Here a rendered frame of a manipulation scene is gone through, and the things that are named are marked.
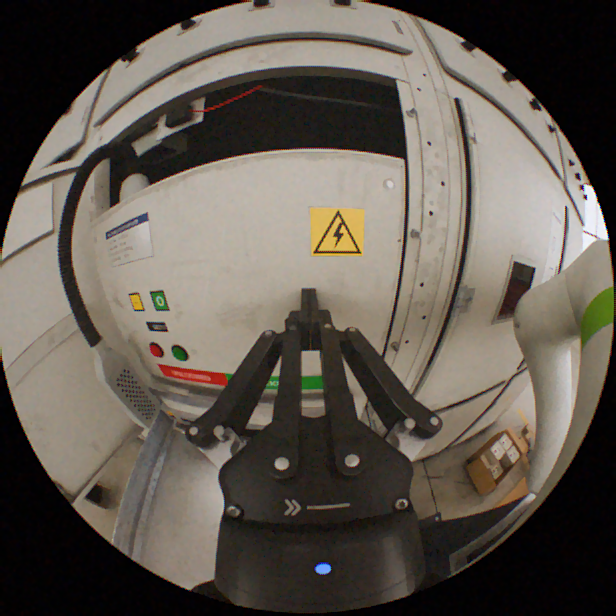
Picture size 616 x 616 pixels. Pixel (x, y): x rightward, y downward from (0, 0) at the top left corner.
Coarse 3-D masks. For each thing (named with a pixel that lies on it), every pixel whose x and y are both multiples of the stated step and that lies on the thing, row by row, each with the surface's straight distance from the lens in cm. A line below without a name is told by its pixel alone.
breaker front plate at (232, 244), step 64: (192, 192) 23; (256, 192) 20; (320, 192) 20; (384, 192) 21; (192, 256) 24; (256, 256) 20; (320, 256) 20; (384, 256) 22; (128, 320) 40; (192, 320) 28; (256, 320) 24; (384, 320) 25; (192, 384) 40
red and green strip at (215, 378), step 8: (160, 368) 42; (168, 368) 40; (176, 368) 38; (184, 368) 37; (168, 376) 43; (176, 376) 41; (184, 376) 39; (192, 376) 37; (200, 376) 36; (208, 376) 35; (216, 376) 34; (224, 376) 33; (272, 376) 30; (304, 376) 29; (312, 376) 29; (320, 376) 29; (216, 384) 36; (224, 384) 35; (272, 384) 31; (304, 384) 31; (312, 384) 31; (320, 384) 31
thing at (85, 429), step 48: (48, 192) 56; (48, 240) 56; (0, 288) 60; (48, 288) 56; (96, 288) 53; (0, 336) 62; (48, 336) 56; (48, 384) 62; (96, 384) 62; (48, 432) 70; (96, 432) 70; (96, 480) 80
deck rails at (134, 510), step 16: (160, 416) 61; (368, 416) 48; (160, 432) 62; (176, 432) 63; (144, 448) 59; (160, 448) 63; (144, 464) 60; (160, 464) 61; (128, 480) 58; (144, 480) 62; (128, 496) 60; (144, 496) 63; (128, 512) 62; (144, 512) 63; (128, 528) 64; (144, 528) 63; (112, 544) 64; (128, 544) 67
